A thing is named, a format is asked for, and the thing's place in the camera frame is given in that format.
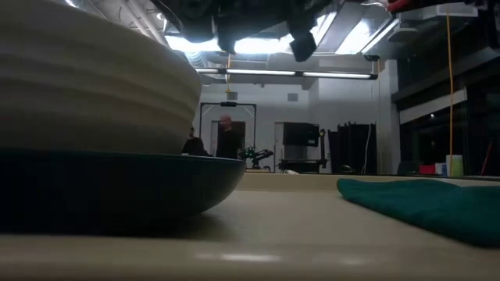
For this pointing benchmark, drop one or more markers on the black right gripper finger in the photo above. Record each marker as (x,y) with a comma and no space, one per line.
(304,47)
(227,45)

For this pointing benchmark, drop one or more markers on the white ribbed bowl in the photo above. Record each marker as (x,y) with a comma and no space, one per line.
(86,86)

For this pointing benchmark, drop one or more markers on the green cloth napkin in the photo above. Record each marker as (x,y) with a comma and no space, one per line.
(429,207)

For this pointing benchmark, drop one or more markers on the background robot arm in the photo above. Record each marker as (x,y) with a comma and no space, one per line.
(258,154)

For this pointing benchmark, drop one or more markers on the long ceiling strip light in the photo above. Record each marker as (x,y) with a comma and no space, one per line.
(273,72)

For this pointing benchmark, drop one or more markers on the black monitor screen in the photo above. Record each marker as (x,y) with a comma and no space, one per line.
(301,134)

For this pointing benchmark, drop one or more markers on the standing person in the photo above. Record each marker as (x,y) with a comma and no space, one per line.
(229,142)

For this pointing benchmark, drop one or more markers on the seated person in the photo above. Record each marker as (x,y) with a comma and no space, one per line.
(194,147)

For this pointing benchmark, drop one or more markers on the black curtain panel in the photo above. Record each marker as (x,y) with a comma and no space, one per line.
(351,148)

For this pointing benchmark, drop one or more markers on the black monitor stand table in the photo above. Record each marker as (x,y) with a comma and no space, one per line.
(302,162)

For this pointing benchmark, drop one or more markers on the red box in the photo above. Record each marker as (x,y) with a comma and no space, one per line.
(427,169)

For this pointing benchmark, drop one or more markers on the white and blue box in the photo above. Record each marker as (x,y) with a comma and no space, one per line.
(441,169)

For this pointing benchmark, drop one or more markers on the green and white roll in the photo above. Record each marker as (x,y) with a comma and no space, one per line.
(455,166)

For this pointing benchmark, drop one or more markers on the red stick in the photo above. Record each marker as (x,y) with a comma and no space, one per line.
(486,158)

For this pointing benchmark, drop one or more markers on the black gantry frame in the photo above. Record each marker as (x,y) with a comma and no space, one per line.
(228,104)

